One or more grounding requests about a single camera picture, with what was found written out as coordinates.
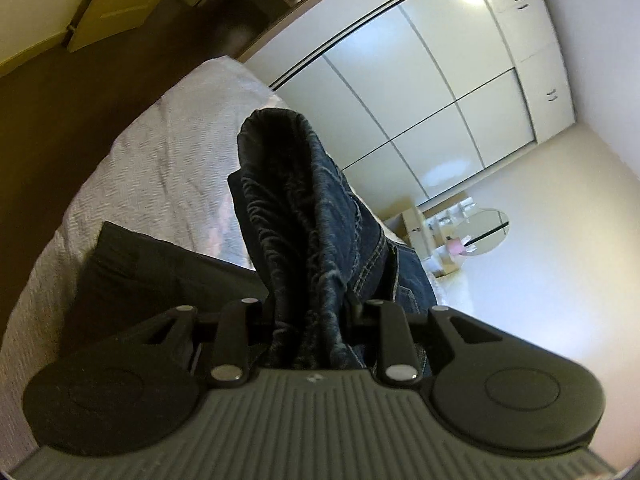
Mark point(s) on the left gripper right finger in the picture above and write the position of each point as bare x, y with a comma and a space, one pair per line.
381, 328

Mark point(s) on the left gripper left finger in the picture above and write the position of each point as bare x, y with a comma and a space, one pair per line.
241, 329

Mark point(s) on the dark blue denim jeans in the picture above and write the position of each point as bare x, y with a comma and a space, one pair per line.
315, 245

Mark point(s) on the white bedside table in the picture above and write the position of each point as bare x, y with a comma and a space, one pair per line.
425, 237

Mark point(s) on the pink cup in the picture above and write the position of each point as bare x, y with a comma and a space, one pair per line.
455, 247

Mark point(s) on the dark grey folded garment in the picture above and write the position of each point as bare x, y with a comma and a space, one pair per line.
130, 277

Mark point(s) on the pink grey bedspread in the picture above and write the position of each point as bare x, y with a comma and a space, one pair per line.
166, 177

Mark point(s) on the cream wardrobe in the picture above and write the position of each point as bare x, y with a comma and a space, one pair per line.
414, 99

